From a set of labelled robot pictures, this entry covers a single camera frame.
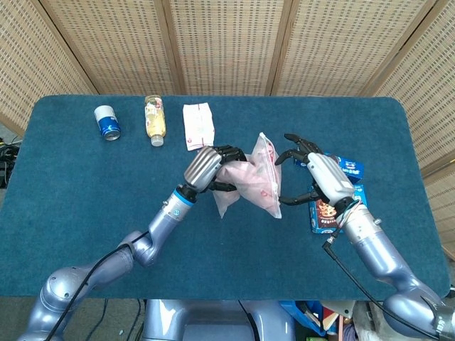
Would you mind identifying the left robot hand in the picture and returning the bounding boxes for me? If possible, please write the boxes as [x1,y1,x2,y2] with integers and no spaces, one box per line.
[183,144,247,195]

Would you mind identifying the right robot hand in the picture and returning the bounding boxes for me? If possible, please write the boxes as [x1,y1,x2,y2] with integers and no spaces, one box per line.
[274,134,356,208]

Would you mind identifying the frosted plastic zip bag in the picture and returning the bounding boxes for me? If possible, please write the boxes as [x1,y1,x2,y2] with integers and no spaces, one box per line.
[213,131,283,220]

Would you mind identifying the long blue sandwich cookie box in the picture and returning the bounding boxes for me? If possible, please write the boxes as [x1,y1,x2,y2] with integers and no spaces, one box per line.
[293,153,365,185]

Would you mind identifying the white red tissue packet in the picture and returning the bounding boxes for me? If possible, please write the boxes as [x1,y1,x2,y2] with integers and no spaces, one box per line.
[182,102,216,153]

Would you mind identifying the blue chocolate chip cookie box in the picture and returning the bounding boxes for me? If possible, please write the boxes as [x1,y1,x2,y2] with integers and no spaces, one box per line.
[308,183,369,234]

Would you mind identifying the yellow drink plastic bottle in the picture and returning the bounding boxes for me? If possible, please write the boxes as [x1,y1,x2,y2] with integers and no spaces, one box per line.
[144,94,168,147]

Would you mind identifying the blue aluminium drink can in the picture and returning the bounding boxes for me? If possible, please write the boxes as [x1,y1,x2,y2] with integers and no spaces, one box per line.
[93,105,122,141]

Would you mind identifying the teal carpet table cover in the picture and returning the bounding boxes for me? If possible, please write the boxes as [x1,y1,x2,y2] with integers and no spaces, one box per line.
[0,94,451,301]

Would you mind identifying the woven wooden folding screen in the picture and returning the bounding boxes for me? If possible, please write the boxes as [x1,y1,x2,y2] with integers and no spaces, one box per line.
[0,0,455,251]

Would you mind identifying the blue plastic crate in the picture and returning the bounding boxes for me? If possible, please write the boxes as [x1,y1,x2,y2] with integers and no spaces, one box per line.
[279,300,325,338]

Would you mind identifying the silver robot torso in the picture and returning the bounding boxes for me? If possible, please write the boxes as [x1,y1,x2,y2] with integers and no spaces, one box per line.
[141,299,296,341]

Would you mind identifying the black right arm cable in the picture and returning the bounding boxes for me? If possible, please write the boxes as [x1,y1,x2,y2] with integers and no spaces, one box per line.
[321,237,445,339]

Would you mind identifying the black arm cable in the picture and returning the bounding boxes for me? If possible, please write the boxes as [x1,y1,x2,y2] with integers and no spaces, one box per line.
[45,230,150,341]
[321,237,445,339]

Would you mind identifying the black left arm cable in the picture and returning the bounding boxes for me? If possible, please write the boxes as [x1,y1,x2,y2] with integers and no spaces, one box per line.
[45,230,150,341]

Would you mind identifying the black floor cables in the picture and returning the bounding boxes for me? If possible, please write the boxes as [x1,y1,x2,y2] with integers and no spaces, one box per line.
[0,136,23,189]

